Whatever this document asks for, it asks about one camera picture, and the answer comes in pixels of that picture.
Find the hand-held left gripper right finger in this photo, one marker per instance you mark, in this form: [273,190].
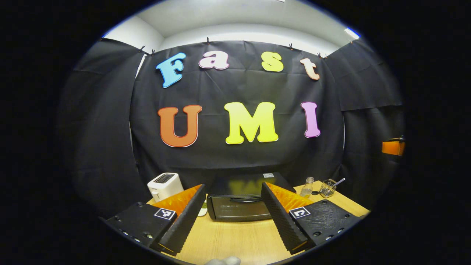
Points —
[281,221]

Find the small ceiling light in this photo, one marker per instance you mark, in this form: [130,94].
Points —
[352,33]

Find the white toaster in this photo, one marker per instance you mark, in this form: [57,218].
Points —
[165,186]

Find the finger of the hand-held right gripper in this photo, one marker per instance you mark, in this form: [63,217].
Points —
[393,148]

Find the small white object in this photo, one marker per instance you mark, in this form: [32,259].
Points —
[202,212]

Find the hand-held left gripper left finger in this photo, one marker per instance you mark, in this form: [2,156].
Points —
[184,224]

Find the thin silver stick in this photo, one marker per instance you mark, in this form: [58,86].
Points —
[339,182]

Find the clear glass bottle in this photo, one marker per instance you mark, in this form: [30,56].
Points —
[307,189]

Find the black electric oven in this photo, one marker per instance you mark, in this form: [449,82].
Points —
[239,209]

